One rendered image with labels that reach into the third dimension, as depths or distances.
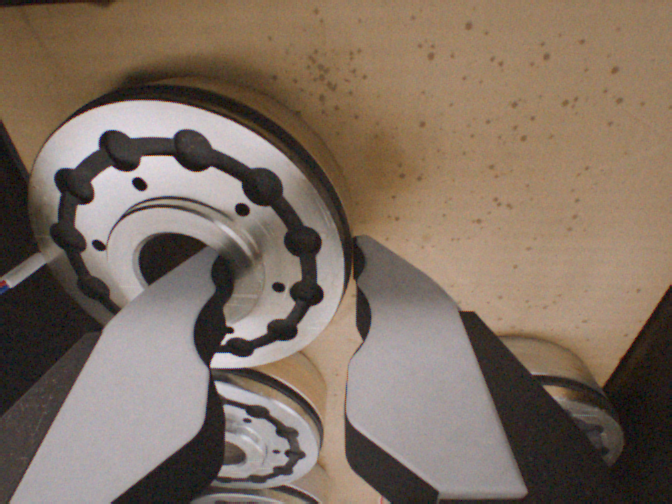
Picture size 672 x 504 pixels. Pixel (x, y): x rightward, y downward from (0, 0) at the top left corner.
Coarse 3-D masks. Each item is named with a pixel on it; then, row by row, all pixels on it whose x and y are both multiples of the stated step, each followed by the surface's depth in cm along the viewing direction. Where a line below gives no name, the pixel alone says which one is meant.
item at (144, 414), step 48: (192, 288) 9; (144, 336) 7; (192, 336) 7; (96, 384) 6; (144, 384) 6; (192, 384) 6; (48, 432) 6; (96, 432) 6; (144, 432) 6; (192, 432) 6; (48, 480) 5; (96, 480) 5; (144, 480) 5; (192, 480) 6
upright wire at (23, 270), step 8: (32, 256) 11; (40, 256) 11; (24, 264) 11; (32, 264) 11; (40, 264) 11; (8, 272) 10; (16, 272) 10; (24, 272) 11; (32, 272) 11; (0, 280) 10; (8, 280) 10; (16, 280) 10; (0, 288) 10
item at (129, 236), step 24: (120, 216) 10; (144, 216) 9; (168, 216) 9; (192, 216) 9; (216, 216) 10; (120, 240) 10; (144, 240) 10; (216, 240) 10; (240, 240) 10; (120, 264) 10; (144, 264) 11; (240, 264) 10; (264, 264) 11; (144, 288) 11; (240, 288) 11; (240, 312) 11
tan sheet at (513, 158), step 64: (128, 0) 10; (192, 0) 10; (256, 0) 10; (320, 0) 9; (384, 0) 9; (448, 0) 9; (512, 0) 9; (576, 0) 9; (640, 0) 9; (0, 64) 11; (64, 64) 11; (128, 64) 11; (192, 64) 11; (256, 64) 10; (320, 64) 10; (384, 64) 10; (448, 64) 10; (512, 64) 10; (576, 64) 10; (640, 64) 10; (320, 128) 11; (384, 128) 11; (448, 128) 11; (512, 128) 11; (576, 128) 11; (640, 128) 11; (384, 192) 13; (448, 192) 12; (512, 192) 12; (576, 192) 12; (640, 192) 12; (448, 256) 14; (512, 256) 14; (576, 256) 14; (640, 256) 13; (512, 320) 16; (576, 320) 15; (640, 320) 15
